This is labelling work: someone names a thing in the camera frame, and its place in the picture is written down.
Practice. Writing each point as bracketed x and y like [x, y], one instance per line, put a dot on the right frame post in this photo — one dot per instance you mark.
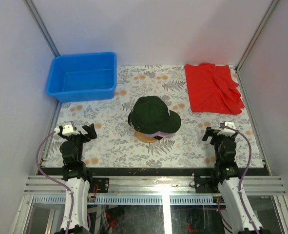
[266, 17]

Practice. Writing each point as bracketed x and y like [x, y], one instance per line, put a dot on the purple cap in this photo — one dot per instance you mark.
[150, 135]

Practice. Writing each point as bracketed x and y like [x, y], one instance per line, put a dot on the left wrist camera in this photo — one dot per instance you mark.
[66, 129]

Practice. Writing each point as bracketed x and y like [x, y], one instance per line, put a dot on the black baseball cap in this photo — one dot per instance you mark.
[159, 137]

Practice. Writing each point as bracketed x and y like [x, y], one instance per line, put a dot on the blue plastic bin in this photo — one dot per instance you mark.
[83, 77]

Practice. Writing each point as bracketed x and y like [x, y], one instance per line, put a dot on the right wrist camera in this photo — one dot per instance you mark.
[227, 129]

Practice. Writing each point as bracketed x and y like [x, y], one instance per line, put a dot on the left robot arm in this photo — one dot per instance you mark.
[75, 179]

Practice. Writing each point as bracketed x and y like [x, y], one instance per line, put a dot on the slotted cable duct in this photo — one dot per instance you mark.
[132, 200]

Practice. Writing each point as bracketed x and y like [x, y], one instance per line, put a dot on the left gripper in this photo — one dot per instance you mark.
[90, 129]

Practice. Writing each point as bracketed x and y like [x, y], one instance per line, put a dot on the frame post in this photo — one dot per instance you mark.
[266, 17]
[42, 27]

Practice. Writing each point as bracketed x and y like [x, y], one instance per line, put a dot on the wooden hat stand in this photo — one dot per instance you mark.
[145, 138]

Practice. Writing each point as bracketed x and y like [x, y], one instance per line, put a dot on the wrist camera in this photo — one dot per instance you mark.
[66, 129]
[227, 129]

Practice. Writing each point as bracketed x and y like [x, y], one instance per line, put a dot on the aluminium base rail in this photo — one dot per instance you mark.
[155, 185]

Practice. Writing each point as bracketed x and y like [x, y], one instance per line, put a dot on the red cloth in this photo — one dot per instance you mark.
[212, 89]

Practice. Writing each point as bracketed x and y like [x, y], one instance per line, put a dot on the dark green cap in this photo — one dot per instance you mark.
[150, 115]

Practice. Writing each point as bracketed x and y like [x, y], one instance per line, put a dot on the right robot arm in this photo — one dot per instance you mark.
[229, 181]

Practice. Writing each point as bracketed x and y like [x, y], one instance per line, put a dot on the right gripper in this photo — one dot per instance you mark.
[210, 132]

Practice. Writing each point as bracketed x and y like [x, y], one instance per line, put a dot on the left frame post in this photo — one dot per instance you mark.
[42, 27]

